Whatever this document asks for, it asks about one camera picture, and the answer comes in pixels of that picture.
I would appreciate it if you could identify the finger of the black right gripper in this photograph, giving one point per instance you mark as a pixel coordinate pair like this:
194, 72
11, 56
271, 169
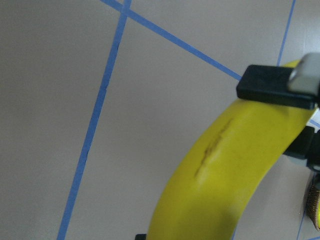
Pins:
293, 86
305, 149

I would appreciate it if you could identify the woven fruit basket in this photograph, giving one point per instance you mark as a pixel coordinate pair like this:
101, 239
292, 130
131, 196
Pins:
312, 200

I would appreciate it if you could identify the brown paper table mat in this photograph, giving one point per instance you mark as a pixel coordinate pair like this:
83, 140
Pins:
121, 89

